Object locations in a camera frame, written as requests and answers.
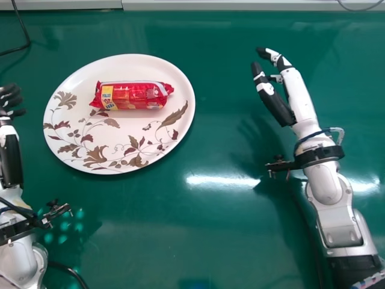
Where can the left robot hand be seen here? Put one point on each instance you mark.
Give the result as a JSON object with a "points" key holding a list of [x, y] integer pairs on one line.
{"points": [[12, 162]]}

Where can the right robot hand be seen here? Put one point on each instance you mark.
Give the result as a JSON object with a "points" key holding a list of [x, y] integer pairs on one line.
{"points": [[300, 99]]}

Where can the red biscuit packet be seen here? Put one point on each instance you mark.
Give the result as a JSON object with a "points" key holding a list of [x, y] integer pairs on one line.
{"points": [[132, 94]]}

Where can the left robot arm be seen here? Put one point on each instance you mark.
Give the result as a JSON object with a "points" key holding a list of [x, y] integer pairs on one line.
{"points": [[18, 262]]}

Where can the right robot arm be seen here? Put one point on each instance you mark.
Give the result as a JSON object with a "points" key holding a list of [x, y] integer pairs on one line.
{"points": [[331, 186]]}

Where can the plate with brown leaf pattern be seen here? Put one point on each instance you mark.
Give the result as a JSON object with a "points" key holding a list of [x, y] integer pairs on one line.
{"points": [[120, 141]]}

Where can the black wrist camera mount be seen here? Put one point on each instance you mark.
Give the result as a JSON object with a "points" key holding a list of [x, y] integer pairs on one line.
{"points": [[55, 212], [279, 164]]}

